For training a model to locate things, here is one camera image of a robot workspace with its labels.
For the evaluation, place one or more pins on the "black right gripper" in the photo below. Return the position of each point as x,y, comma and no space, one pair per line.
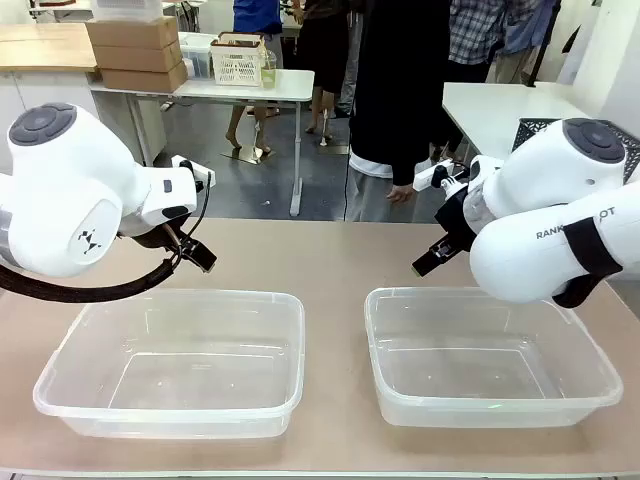
460,220

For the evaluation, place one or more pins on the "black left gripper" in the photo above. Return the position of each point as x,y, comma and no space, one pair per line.
160,237

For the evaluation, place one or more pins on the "clear plastic bin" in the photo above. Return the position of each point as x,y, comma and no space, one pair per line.
490,360
170,360

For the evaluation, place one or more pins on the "dark blue perforated basket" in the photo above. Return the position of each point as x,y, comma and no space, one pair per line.
530,131

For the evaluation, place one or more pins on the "person's left forearm black sleeve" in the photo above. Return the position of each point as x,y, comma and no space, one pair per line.
412,155

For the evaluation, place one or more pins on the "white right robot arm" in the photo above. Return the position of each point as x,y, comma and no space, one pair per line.
540,200

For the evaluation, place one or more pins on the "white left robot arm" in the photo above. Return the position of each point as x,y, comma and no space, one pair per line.
60,190

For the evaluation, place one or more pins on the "white perforated basket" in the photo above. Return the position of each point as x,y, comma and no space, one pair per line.
236,62

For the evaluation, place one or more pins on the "person's left hand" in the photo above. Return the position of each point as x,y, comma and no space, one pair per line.
401,194

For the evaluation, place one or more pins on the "plain white table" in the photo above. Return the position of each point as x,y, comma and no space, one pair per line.
495,110

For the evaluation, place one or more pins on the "white table with metal legs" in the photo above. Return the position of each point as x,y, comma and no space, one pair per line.
250,92

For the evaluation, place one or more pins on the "cardboard box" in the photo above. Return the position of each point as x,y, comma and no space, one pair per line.
137,57
132,33
142,80

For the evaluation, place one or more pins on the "person in black hoodie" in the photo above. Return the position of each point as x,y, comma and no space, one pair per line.
395,75

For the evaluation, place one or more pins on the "plastic cup with green drink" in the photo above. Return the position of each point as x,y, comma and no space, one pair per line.
268,72

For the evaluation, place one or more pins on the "clear storage container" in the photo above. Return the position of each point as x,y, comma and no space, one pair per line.
197,57

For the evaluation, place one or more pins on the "person in plaid shirt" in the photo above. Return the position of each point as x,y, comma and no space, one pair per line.
475,35

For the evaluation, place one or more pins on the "person in dark clothes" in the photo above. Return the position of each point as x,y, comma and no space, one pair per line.
325,50

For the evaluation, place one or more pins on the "black stand pole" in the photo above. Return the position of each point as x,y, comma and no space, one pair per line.
542,40

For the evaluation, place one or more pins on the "person in light blue shirt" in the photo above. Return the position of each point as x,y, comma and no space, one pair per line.
522,30

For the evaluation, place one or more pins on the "person in blue shirt barefoot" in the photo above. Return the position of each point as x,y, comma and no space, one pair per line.
255,15

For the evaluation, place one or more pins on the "white storage box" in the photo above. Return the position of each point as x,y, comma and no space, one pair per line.
130,9

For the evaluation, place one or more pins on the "wooden topped white cabinet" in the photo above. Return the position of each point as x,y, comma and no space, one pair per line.
40,55

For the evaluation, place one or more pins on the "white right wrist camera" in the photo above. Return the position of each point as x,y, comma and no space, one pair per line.
430,176

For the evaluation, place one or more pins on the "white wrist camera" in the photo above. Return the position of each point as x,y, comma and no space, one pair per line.
197,170
430,176

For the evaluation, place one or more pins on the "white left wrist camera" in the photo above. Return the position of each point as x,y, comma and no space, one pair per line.
197,170

